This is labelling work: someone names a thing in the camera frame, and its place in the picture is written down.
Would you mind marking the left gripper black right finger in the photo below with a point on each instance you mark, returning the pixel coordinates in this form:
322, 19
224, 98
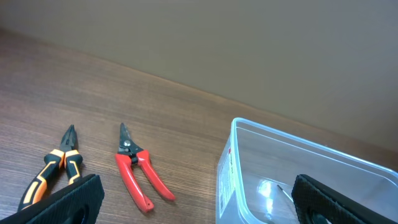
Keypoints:
316, 203

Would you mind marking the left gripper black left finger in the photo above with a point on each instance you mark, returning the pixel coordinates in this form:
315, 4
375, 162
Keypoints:
78, 203

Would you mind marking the orange black pliers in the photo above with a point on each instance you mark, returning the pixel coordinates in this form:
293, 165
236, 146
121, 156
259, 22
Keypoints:
67, 156

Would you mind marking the clear plastic container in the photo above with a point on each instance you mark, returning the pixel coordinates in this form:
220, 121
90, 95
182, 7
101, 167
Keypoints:
256, 158

